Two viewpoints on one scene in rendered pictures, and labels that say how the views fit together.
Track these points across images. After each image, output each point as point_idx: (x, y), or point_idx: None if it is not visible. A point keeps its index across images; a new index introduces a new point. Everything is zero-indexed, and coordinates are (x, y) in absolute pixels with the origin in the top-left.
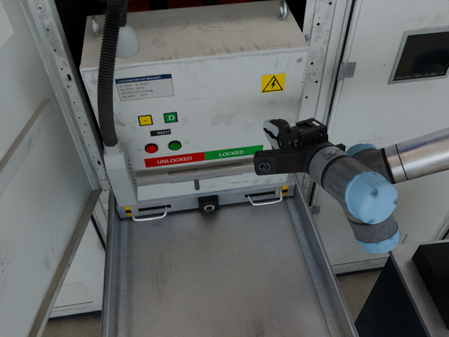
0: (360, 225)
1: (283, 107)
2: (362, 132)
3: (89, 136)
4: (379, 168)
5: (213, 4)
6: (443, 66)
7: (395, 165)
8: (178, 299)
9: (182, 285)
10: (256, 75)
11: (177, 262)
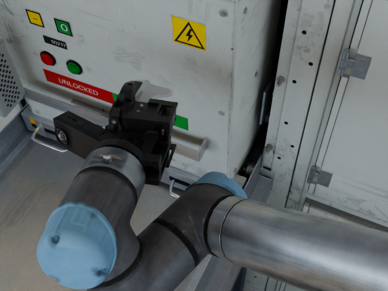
0: None
1: (209, 77)
2: (377, 174)
3: None
4: (197, 222)
5: None
6: None
7: (213, 228)
8: (6, 252)
9: (22, 239)
10: (163, 12)
11: (40, 211)
